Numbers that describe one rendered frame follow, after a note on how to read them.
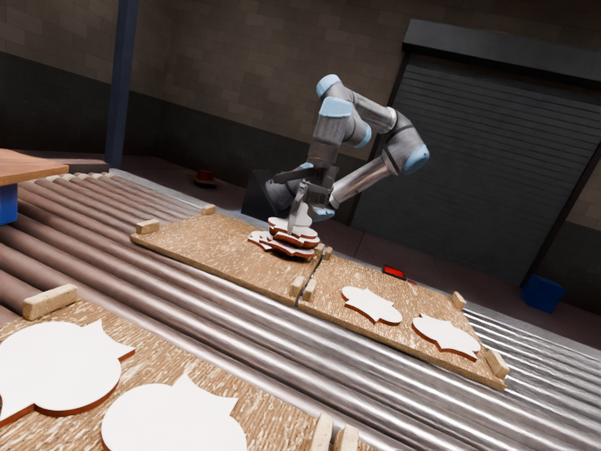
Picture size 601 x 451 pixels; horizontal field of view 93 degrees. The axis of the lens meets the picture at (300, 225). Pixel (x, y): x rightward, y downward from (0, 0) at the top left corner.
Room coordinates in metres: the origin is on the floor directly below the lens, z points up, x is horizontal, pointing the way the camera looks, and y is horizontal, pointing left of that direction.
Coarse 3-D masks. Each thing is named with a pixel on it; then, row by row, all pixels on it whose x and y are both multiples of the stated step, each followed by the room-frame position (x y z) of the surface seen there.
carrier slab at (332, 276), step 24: (336, 264) 0.79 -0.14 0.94; (336, 288) 0.64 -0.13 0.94; (360, 288) 0.68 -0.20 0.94; (384, 288) 0.72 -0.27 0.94; (408, 288) 0.77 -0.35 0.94; (312, 312) 0.52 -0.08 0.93; (336, 312) 0.53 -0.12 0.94; (408, 312) 0.62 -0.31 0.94; (432, 312) 0.66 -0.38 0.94; (456, 312) 0.71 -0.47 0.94; (384, 336) 0.49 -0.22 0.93; (408, 336) 0.52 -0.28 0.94; (432, 360) 0.48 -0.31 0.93; (456, 360) 0.49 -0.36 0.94; (480, 360) 0.51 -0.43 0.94; (504, 384) 0.46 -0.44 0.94
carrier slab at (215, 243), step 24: (216, 216) 0.90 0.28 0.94; (144, 240) 0.59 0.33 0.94; (168, 240) 0.63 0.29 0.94; (192, 240) 0.67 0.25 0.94; (216, 240) 0.71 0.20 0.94; (240, 240) 0.76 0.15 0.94; (192, 264) 0.57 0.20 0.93; (216, 264) 0.58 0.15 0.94; (240, 264) 0.61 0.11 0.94; (264, 264) 0.65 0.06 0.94; (288, 264) 0.69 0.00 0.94; (312, 264) 0.74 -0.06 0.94; (264, 288) 0.54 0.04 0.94; (288, 288) 0.57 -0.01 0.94
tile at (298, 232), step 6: (270, 222) 0.75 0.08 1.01; (276, 222) 0.77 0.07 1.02; (282, 222) 0.78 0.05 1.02; (276, 228) 0.72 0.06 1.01; (282, 228) 0.73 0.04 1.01; (294, 228) 0.76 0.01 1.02; (300, 228) 0.78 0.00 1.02; (306, 228) 0.79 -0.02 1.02; (294, 234) 0.72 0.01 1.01; (300, 234) 0.72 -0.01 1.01; (306, 234) 0.73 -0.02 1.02; (312, 234) 0.75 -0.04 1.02
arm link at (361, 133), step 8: (352, 104) 0.87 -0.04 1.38; (352, 112) 0.84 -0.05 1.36; (360, 120) 0.84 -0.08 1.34; (360, 128) 0.82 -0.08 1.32; (368, 128) 0.86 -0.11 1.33; (352, 136) 0.80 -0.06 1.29; (360, 136) 0.82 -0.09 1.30; (368, 136) 0.86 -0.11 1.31; (352, 144) 0.84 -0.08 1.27; (360, 144) 0.85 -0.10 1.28
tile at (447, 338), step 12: (420, 324) 0.56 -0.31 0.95; (432, 324) 0.58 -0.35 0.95; (444, 324) 0.60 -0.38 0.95; (420, 336) 0.53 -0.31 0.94; (432, 336) 0.53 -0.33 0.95; (444, 336) 0.54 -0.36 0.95; (456, 336) 0.56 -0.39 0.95; (468, 336) 0.57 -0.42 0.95; (444, 348) 0.50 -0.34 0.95; (456, 348) 0.51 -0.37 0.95; (468, 348) 0.52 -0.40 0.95
